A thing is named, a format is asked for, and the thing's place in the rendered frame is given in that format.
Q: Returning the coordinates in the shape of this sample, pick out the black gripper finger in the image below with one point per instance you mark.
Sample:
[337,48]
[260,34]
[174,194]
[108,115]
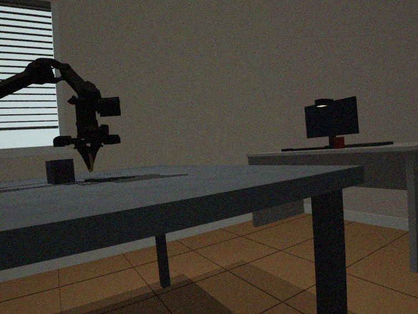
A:
[93,150]
[83,150]

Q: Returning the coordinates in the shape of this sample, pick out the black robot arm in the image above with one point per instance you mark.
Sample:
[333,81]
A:
[89,99]

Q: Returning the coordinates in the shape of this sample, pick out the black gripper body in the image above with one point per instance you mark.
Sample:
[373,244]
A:
[61,141]

